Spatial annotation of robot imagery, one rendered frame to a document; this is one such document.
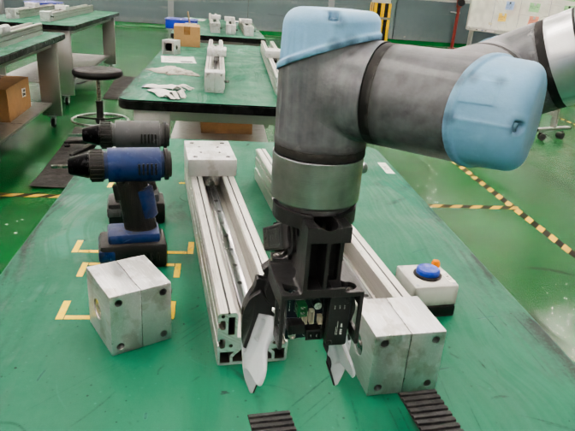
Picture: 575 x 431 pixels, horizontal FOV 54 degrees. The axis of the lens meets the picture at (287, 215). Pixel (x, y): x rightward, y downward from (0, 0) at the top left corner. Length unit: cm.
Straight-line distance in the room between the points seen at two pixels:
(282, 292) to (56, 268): 69
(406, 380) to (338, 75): 50
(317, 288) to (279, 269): 5
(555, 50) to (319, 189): 21
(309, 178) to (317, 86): 7
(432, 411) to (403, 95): 46
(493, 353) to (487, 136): 60
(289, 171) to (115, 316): 44
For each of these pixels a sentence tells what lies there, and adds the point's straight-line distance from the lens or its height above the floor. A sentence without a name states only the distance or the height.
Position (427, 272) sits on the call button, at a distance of 97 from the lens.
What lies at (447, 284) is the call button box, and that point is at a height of 84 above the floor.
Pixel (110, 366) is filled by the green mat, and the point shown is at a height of 78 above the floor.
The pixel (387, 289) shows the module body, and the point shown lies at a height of 86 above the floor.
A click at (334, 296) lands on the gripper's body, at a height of 105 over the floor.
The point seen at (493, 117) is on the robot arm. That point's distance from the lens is 37.
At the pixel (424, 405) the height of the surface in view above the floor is 81.
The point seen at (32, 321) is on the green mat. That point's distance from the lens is 95.
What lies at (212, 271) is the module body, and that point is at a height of 86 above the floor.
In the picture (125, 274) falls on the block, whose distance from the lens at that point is 85.
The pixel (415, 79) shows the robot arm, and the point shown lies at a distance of 39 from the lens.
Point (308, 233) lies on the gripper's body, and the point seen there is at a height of 110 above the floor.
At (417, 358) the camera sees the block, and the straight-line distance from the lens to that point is 78.
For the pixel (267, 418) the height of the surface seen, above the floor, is 81.
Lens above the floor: 128
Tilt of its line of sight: 22 degrees down
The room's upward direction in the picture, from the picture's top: 4 degrees clockwise
